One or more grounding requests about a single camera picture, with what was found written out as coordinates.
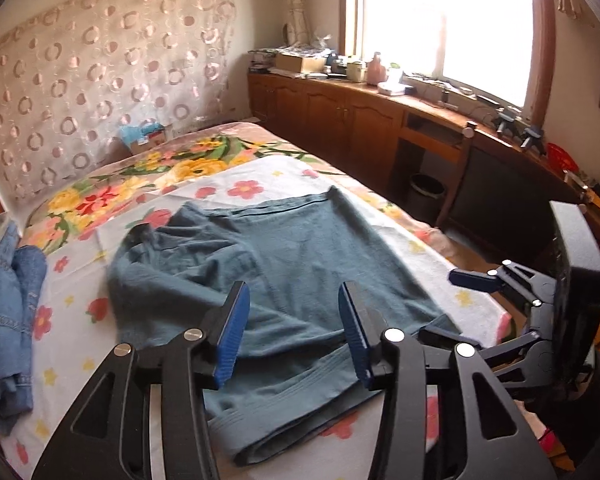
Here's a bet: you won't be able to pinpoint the pink bottle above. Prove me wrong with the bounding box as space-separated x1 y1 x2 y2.
367 52 386 85

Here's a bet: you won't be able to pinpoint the pink floral blanket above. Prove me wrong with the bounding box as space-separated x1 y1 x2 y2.
22 121 461 261

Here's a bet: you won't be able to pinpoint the cream lace curtain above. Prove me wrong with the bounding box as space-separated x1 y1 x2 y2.
285 0 313 46

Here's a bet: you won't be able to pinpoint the dark trash bin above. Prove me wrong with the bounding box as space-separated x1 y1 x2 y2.
410 173 448 211

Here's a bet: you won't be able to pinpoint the circle-patterned curtain cloth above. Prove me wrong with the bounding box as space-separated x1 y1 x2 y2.
0 0 238 206

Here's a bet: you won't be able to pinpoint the stack of books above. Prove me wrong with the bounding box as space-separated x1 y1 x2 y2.
248 49 281 73

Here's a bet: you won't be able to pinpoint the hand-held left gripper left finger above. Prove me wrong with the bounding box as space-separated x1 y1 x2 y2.
31 280 251 480

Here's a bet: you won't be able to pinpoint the blue plastic bag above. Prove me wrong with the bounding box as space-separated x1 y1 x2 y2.
120 121 163 143

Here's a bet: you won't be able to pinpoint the blue denim jeans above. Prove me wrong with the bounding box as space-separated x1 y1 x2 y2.
0 217 48 433

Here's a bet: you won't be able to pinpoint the brown box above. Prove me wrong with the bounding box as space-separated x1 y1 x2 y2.
275 52 326 73

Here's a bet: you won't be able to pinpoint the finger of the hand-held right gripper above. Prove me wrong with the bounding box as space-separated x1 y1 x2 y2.
418 324 553 401
448 259 558 308

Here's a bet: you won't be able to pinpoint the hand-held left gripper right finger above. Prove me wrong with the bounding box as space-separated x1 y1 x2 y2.
338 281 561 480

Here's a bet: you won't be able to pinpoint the window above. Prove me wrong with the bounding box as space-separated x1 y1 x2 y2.
340 0 556 111

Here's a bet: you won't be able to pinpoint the wooden cabinet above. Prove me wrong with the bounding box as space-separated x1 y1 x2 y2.
247 72 600 311

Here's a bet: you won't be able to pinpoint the small cardboard box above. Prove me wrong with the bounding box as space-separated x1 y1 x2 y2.
127 125 176 156

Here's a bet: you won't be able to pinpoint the blue-grey pants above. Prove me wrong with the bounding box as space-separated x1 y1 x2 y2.
107 186 463 467

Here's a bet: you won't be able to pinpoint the red object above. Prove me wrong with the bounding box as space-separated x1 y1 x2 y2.
547 142 578 171

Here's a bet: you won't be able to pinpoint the white floral sheet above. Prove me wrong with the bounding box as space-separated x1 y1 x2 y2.
0 155 513 480

